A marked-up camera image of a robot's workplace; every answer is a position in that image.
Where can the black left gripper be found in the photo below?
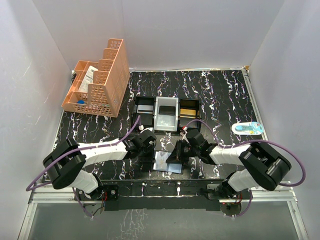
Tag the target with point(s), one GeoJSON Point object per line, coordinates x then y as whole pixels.
{"type": "Point", "coordinates": [145, 155]}

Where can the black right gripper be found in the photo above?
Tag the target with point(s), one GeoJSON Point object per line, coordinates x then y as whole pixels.
{"type": "Point", "coordinates": [179, 152]}

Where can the black leather card holder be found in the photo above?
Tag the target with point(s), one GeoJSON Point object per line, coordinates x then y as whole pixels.
{"type": "Point", "coordinates": [175, 168]}

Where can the white silver card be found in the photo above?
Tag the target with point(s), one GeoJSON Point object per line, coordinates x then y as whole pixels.
{"type": "Point", "coordinates": [160, 161]}

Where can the dark card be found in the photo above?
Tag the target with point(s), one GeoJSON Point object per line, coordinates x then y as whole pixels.
{"type": "Point", "coordinates": [167, 110]}

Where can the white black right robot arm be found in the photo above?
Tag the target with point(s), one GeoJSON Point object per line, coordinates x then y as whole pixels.
{"type": "Point", "coordinates": [263, 165]}

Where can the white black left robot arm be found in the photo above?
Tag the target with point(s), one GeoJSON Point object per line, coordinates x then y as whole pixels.
{"type": "Point", "coordinates": [69, 171]}

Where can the gold card in right bin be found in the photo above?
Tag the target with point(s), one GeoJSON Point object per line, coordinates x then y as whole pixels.
{"type": "Point", "coordinates": [188, 113]}

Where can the card in left bin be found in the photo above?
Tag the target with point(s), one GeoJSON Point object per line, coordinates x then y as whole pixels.
{"type": "Point", "coordinates": [145, 109]}

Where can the white middle bin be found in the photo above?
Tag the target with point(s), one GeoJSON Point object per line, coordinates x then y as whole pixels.
{"type": "Point", "coordinates": [163, 122]}

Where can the black right bin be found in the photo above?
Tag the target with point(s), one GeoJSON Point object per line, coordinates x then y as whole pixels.
{"type": "Point", "coordinates": [190, 104]}

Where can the black bin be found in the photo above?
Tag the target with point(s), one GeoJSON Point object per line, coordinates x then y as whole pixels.
{"type": "Point", "coordinates": [190, 104]}
{"type": "Point", "coordinates": [147, 120]}

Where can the black left bin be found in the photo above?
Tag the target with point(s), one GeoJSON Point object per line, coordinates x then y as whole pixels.
{"type": "Point", "coordinates": [147, 120]}

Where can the blue white blister pack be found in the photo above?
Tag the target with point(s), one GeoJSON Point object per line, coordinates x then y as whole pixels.
{"type": "Point", "coordinates": [247, 128]}

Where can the orange plastic desk organizer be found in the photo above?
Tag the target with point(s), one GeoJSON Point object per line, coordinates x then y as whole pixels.
{"type": "Point", "coordinates": [105, 95]}

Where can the blue round object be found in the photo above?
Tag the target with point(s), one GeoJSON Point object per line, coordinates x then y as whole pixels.
{"type": "Point", "coordinates": [81, 102]}

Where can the white paper packet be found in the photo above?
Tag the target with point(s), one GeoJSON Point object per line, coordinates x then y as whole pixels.
{"type": "Point", "coordinates": [88, 79]}

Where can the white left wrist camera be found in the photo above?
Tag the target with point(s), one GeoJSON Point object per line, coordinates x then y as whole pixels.
{"type": "Point", "coordinates": [141, 129]}

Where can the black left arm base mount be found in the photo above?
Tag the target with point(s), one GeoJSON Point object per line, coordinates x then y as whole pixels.
{"type": "Point", "coordinates": [110, 192]}

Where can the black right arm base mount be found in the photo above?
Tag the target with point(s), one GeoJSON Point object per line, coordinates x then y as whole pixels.
{"type": "Point", "coordinates": [224, 191]}

